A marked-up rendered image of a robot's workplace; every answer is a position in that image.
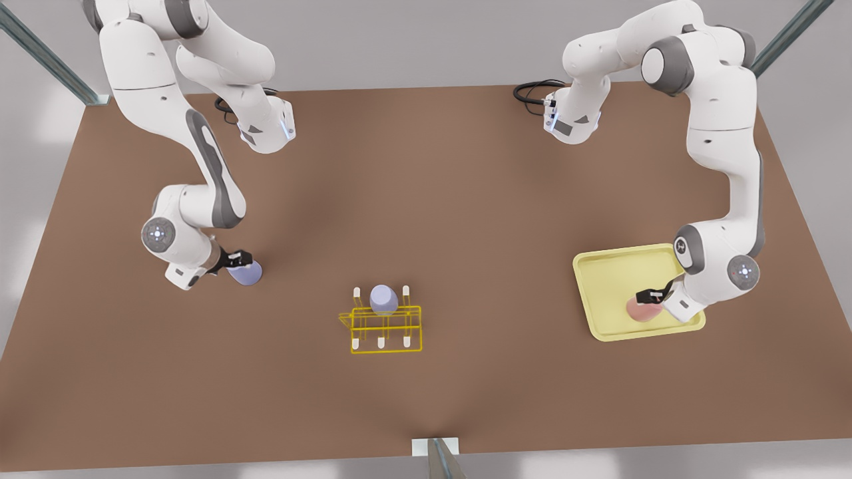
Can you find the lavender blue cup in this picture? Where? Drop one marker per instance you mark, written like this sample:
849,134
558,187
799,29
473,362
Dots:
246,273
383,300

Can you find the pink cup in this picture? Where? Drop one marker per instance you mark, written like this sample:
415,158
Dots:
641,311

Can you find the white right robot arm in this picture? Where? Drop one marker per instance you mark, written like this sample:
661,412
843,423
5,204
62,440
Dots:
206,159

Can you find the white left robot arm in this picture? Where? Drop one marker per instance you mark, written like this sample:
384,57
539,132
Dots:
725,146

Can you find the pale yellow tray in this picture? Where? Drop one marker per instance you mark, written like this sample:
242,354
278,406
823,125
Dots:
616,286

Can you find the silver frame post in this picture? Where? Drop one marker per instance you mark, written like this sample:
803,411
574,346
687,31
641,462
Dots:
46,56
789,33
439,459

